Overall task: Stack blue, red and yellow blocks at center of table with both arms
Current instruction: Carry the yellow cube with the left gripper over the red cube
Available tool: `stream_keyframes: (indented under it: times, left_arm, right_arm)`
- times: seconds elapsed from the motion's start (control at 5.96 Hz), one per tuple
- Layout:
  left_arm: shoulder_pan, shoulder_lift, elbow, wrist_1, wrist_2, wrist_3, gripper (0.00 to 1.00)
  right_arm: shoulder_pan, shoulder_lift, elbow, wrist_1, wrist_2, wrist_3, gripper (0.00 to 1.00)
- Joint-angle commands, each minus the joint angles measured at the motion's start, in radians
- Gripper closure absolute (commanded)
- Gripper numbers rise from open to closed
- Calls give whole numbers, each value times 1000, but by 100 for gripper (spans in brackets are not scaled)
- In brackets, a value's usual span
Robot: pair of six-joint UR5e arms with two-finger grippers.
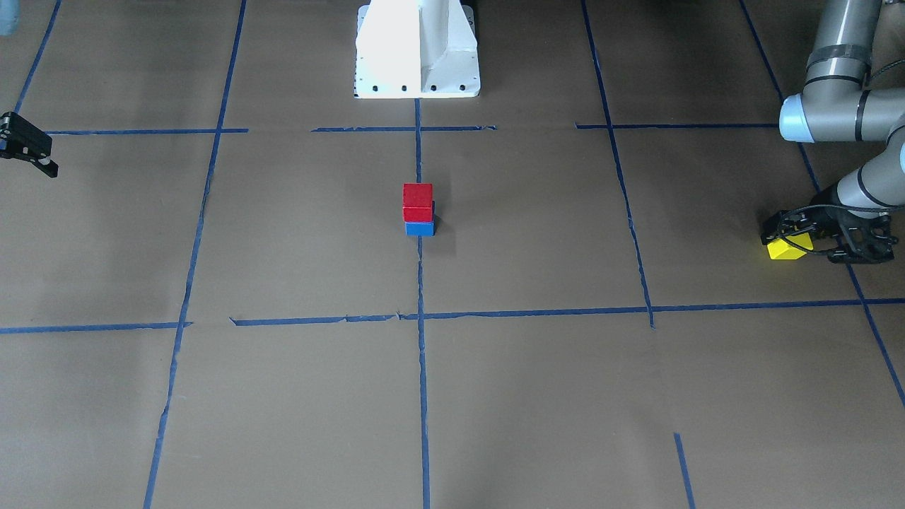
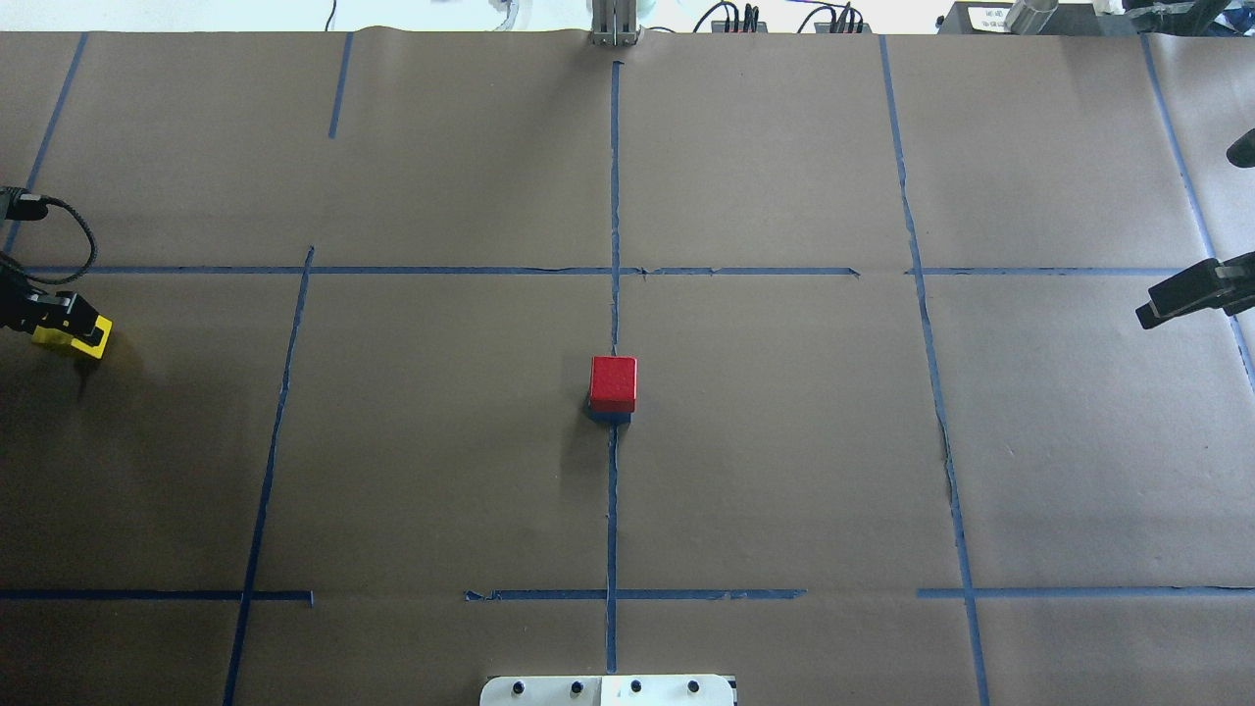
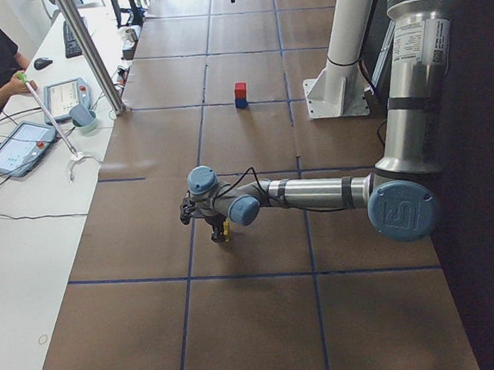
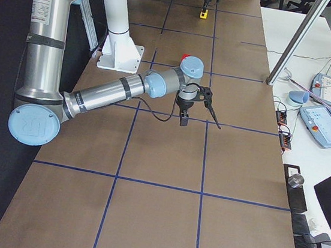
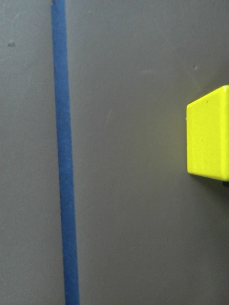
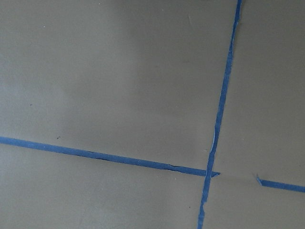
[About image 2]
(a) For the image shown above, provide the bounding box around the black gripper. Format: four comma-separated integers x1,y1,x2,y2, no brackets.
1,253,99,339

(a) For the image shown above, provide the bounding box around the yellow wooden block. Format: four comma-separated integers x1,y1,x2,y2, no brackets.
31,316,113,361

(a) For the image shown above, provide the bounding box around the red wooden block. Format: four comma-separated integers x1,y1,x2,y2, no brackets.
587,356,639,416

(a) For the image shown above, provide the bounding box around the blue wooden block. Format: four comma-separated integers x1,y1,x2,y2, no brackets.
584,399,635,425

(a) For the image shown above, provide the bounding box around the metal cylinder weight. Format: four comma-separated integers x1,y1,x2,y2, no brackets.
1003,0,1059,36

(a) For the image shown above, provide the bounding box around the black box under cylinder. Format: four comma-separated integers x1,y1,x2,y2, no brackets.
936,1,1104,36

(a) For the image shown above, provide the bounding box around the aluminium frame post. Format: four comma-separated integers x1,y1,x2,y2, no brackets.
590,0,640,48

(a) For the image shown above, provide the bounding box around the white pedestal column with base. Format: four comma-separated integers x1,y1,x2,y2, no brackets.
478,673,738,705

